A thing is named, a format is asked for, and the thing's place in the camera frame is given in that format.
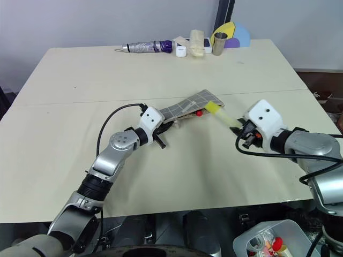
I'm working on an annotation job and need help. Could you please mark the dark upright pole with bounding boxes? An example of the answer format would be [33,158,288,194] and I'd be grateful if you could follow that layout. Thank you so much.
[213,0,235,33]

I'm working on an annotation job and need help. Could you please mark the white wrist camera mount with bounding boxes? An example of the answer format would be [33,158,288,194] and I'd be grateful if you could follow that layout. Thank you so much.
[139,106,165,142]
[243,99,289,154]

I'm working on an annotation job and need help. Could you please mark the red plush toy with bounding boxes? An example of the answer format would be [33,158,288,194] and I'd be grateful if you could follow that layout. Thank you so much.
[272,236,285,250]

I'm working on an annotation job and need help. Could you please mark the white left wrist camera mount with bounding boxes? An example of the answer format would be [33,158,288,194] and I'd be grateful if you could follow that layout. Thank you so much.
[139,106,165,142]

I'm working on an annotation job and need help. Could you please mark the rolled cream cloth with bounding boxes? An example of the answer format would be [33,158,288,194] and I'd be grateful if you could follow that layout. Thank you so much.
[189,29,206,58]

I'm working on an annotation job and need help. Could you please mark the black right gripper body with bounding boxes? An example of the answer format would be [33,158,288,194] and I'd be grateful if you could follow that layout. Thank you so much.
[239,119,265,150]

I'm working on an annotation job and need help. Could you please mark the clear plastic bin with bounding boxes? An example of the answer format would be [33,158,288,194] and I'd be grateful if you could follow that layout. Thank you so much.
[232,219,321,257]

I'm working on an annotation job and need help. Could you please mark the black round base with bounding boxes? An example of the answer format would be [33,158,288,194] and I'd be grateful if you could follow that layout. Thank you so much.
[92,245,223,257]

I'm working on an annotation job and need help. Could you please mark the beige paper sheet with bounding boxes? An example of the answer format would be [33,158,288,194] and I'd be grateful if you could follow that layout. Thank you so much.
[173,35,192,48]

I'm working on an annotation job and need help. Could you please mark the metal cup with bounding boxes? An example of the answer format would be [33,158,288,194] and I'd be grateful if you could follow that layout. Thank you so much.
[212,32,229,56]

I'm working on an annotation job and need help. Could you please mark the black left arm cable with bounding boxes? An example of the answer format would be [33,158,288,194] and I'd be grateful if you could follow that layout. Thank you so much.
[96,103,147,157]

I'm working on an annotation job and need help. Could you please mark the folded silver purple umbrella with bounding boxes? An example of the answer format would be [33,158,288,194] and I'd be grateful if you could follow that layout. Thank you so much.
[115,40,174,55]

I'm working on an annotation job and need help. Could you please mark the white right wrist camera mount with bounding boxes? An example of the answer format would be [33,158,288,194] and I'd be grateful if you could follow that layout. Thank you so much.
[243,99,289,154]

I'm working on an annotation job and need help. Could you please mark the dark chair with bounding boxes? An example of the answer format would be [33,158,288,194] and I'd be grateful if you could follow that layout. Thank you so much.
[0,85,14,122]

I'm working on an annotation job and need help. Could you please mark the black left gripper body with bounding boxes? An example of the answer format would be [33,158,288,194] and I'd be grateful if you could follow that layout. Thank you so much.
[153,123,172,140]

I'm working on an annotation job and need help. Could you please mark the yellow blue purple discs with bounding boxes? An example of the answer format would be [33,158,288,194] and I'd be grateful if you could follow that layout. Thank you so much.
[210,21,251,49]

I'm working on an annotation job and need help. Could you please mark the grey grid pouch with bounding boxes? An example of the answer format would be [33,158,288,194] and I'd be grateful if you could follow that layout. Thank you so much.
[160,89,225,127]

